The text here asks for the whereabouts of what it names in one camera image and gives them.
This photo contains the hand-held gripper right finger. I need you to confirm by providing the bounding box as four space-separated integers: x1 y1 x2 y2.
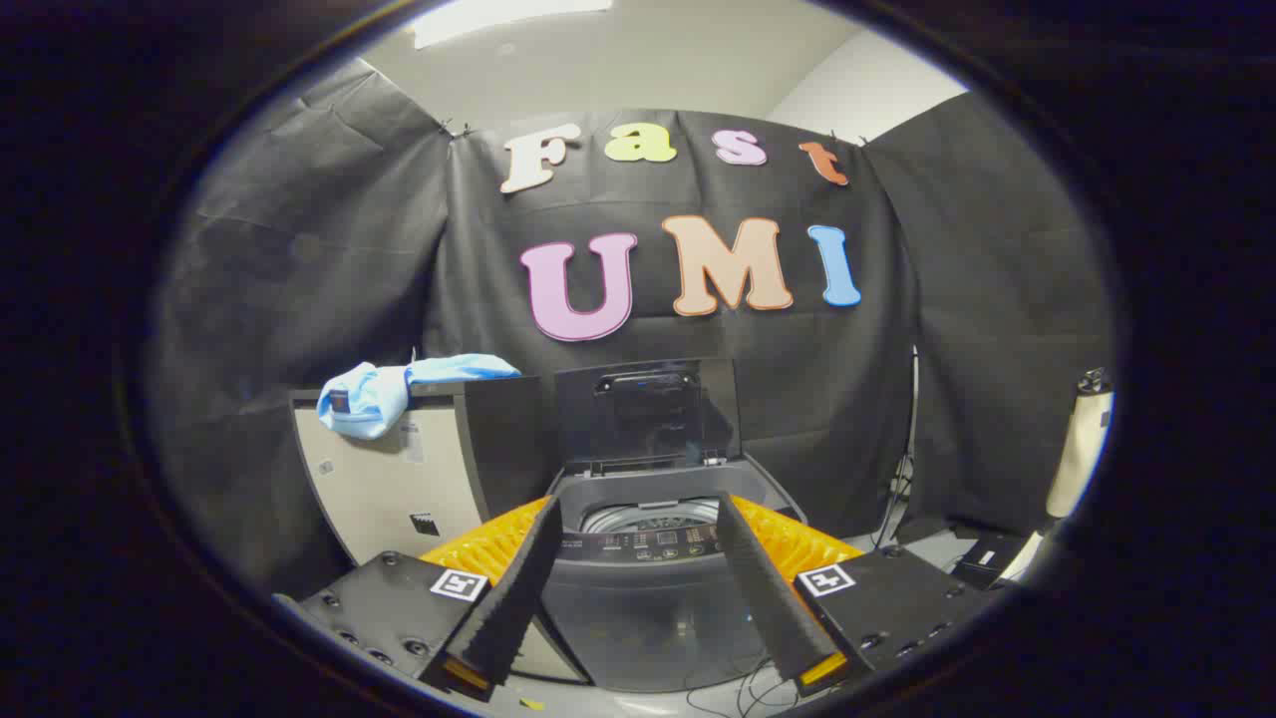
716 492 998 699

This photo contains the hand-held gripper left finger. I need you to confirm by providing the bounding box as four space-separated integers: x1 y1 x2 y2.
274 496 564 704

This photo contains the grey washing machine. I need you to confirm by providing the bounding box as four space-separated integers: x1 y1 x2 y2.
538 454 810 694

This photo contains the light blue garment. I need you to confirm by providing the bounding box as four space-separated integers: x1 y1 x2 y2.
317 354 522 441

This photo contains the white and dark cabinet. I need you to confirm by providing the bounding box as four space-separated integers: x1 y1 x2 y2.
289 374 591 687

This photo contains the black backdrop cloth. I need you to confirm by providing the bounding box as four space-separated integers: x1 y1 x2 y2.
150 60 1115 599

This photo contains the black box on floor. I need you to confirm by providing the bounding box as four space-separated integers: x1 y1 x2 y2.
950 532 1030 591

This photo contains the cream container with black cap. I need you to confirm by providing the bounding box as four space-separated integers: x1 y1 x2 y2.
1045 368 1116 521

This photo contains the thin black floor cable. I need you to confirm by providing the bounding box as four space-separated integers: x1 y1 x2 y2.
686 653 803 718

